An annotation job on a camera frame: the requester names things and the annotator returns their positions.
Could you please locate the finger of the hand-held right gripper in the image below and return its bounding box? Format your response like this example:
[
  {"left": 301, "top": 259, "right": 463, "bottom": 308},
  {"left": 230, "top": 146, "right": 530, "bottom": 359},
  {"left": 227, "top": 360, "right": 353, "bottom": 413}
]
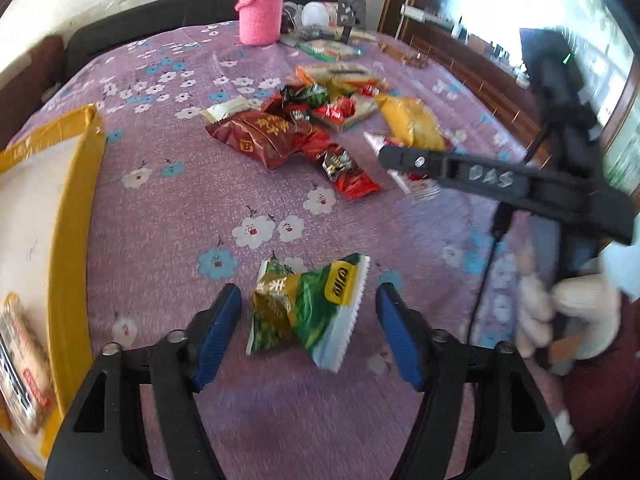
[{"left": 378, "top": 144, "right": 531, "bottom": 201}]

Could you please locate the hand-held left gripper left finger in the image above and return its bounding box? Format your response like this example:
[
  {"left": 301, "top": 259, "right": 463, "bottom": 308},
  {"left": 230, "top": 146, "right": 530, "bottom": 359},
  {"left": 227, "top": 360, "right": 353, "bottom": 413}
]
[{"left": 44, "top": 282, "right": 243, "bottom": 480}]

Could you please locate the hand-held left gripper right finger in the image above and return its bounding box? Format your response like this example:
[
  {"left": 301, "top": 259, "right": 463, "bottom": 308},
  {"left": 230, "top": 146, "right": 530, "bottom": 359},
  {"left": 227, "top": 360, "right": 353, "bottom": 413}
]
[{"left": 375, "top": 282, "right": 573, "bottom": 480}]

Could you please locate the green snack packet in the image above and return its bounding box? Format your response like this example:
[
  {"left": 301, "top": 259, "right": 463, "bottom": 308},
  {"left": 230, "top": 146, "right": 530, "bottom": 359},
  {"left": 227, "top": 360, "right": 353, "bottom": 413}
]
[{"left": 246, "top": 253, "right": 371, "bottom": 373}]

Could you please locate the yellow-taped cardboard box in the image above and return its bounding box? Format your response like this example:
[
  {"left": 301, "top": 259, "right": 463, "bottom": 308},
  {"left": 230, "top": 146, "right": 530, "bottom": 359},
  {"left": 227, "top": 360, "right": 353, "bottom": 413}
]
[{"left": 0, "top": 104, "right": 107, "bottom": 463}]

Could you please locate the person's right forearm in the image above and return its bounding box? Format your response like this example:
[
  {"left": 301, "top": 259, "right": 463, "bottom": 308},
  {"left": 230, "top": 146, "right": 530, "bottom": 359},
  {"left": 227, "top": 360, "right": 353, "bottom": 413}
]
[{"left": 560, "top": 295, "right": 640, "bottom": 461}]

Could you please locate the person's right hand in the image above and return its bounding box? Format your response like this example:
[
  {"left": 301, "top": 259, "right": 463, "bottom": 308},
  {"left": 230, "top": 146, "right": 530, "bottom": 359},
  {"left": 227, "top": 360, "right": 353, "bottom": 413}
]
[{"left": 515, "top": 250, "right": 627, "bottom": 361}]

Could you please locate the white and red snack packet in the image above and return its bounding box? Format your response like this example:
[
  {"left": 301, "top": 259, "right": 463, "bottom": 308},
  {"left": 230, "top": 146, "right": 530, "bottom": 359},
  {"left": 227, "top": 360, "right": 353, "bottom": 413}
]
[{"left": 364, "top": 131, "right": 443, "bottom": 202}]

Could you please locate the yellow snack bag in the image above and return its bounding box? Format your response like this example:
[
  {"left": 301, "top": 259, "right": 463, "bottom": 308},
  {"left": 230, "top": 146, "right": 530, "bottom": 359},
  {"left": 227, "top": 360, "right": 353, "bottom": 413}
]
[{"left": 375, "top": 94, "right": 449, "bottom": 152}]

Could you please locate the small red candy packet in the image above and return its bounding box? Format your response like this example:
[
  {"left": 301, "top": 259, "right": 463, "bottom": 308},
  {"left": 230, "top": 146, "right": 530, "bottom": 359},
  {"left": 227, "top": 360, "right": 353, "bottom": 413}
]
[{"left": 321, "top": 147, "right": 384, "bottom": 202}]

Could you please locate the wooden window cabinet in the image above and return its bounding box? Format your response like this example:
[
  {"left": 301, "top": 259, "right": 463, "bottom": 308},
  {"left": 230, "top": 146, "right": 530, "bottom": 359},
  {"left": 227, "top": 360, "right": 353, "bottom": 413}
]
[{"left": 377, "top": 0, "right": 553, "bottom": 163}]

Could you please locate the pile of small candy packets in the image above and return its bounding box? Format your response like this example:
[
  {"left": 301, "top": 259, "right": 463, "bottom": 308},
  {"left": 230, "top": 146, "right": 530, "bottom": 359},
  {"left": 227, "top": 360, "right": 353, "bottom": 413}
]
[{"left": 262, "top": 82, "right": 381, "bottom": 135}]

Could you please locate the black phone stand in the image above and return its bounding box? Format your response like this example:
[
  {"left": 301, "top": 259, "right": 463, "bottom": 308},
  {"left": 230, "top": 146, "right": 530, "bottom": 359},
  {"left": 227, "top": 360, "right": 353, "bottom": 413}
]
[{"left": 337, "top": 0, "right": 367, "bottom": 44}]

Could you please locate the dark red snack bag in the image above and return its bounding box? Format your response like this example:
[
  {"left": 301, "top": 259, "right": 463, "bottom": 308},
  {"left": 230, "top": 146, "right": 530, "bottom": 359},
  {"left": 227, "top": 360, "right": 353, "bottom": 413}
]
[{"left": 206, "top": 111, "right": 328, "bottom": 171}]

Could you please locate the clear cracker packet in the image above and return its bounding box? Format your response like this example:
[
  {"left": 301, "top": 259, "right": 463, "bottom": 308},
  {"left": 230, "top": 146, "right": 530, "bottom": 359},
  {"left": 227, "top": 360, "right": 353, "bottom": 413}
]
[{"left": 0, "top": 294, "right": 56, "bottom": 436}]

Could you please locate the white round cup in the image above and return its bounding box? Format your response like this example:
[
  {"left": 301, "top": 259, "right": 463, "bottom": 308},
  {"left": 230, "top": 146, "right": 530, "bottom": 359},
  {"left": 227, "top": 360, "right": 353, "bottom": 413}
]
[{"left": 300, "top": 2, "right": 329, "bottom": 29}]

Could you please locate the cream snack packet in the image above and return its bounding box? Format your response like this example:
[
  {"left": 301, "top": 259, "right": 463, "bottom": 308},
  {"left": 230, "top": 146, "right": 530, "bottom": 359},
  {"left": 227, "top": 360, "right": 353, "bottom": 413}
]
[{"left": 200, "top": 98, "right": 262, "bottom": 124}]

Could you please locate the pink knitted-sleeve bottle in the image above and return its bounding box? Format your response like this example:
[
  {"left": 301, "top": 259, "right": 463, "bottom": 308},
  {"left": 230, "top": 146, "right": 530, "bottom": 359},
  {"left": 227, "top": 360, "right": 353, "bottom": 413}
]
[{"left": 236, "top": 0, "right": 285, "bottom": 45}]

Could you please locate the brown wooden furniture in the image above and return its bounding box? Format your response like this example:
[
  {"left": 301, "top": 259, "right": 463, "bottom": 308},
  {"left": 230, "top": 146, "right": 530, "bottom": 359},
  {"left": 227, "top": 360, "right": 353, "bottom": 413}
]
[{"left": 0, "top": 35, "right": 67, "bottom": 147}]

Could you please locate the black sofa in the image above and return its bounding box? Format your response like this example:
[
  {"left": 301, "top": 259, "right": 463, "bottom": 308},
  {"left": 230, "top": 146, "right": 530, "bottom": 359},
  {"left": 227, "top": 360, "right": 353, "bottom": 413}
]
[{"left": 65, "top": 0, "right": 392, "bottom": 63}]

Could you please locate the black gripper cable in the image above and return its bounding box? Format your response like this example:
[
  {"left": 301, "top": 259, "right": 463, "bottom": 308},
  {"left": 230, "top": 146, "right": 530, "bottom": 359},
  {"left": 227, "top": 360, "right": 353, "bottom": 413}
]
[{"left": 467, "top": 204, "right": 512, "bottom": 348}]

